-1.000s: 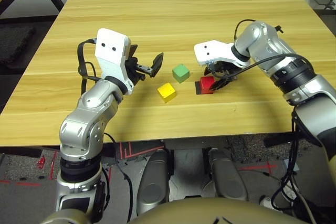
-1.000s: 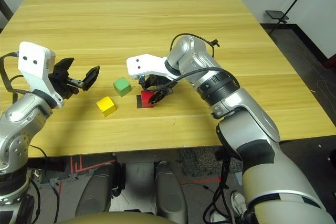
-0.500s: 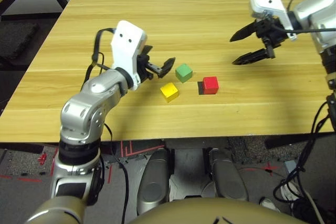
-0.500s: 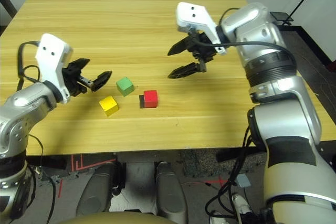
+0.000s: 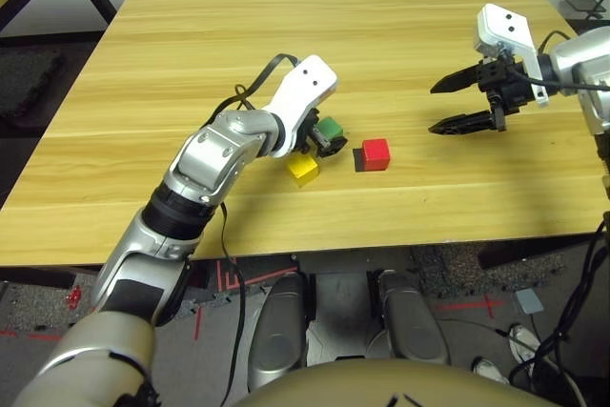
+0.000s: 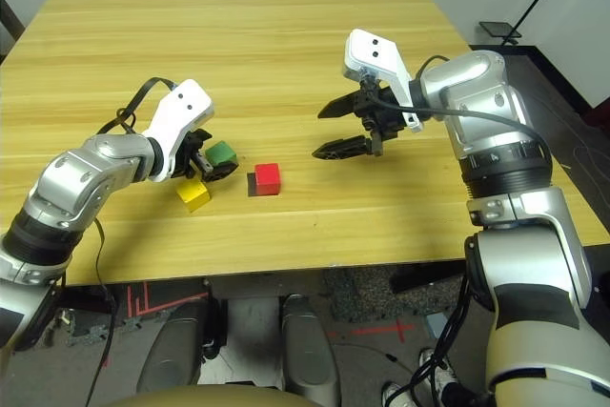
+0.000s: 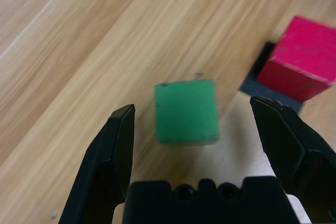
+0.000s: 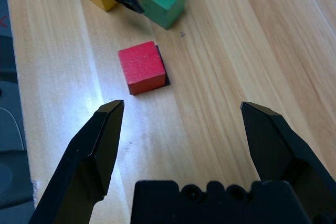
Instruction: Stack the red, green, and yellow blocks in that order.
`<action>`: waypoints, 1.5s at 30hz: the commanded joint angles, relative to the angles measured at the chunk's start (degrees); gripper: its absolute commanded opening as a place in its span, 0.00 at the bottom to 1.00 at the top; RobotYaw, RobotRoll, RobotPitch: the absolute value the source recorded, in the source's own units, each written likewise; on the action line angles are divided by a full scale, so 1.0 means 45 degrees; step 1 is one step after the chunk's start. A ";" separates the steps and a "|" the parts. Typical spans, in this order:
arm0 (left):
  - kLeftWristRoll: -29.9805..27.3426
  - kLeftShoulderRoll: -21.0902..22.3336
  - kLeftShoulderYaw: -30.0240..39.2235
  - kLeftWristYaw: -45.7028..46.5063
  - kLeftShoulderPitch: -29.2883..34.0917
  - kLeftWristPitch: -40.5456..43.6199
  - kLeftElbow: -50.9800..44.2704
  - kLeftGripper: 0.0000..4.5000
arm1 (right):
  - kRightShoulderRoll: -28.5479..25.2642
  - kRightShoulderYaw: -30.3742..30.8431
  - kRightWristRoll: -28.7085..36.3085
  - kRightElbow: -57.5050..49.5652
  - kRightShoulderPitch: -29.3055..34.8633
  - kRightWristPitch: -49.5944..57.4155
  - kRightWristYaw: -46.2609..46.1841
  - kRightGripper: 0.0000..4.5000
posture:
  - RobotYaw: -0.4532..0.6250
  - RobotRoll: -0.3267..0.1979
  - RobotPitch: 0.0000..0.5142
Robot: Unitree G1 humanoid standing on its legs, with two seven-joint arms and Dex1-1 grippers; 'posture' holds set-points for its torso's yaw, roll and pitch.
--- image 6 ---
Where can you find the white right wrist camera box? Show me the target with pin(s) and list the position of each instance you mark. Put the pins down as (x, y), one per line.
(376, 56)

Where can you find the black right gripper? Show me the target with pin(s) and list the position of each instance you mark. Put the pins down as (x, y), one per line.
(381, 121)

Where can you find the grey right robot leg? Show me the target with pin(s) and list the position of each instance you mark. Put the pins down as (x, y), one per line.
(310, 354)

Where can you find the red wooden block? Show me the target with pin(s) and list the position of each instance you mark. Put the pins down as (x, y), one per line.
(268, 178)

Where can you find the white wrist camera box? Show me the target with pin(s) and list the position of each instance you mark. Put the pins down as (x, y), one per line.
(376, 56)
(183, 111)

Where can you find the wooden side table black frame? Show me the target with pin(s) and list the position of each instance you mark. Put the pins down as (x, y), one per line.
(10, 21)

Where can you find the black table frame beam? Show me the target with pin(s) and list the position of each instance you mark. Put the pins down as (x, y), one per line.
(424, 278)

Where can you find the dark bystander trouser leg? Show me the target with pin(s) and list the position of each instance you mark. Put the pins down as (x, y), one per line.
(460, 395)

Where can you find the tan robot torso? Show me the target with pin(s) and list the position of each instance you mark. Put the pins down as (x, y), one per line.
(209, 397)

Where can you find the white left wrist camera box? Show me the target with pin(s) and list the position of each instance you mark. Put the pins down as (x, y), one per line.
(183, 111)

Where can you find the speckled grey floor mat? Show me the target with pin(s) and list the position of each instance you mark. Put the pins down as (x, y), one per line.
(362, 292)

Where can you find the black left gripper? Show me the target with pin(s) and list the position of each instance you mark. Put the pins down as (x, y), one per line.
(190, 159)

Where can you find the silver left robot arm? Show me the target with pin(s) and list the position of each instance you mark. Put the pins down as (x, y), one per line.
(76, 183)

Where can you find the red tape cross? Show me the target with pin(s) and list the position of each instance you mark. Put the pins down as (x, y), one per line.
(386, 331)

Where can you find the white bystander sneaker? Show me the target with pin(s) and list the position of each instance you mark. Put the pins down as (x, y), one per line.
(393, 395)
(436, 369)

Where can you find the grey robot leg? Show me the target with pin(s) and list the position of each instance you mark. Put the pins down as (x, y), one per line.
(310, 354)
(174, 350)

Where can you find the grey left robot leg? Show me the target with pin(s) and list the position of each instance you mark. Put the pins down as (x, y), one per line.
(174, 350)

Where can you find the yellow wooden block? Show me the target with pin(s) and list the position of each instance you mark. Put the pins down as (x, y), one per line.
(193, 195)

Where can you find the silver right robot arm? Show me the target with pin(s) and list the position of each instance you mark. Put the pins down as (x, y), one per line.
(524, 259)

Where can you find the green wooden block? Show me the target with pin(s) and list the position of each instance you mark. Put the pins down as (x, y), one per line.
(220, 152)

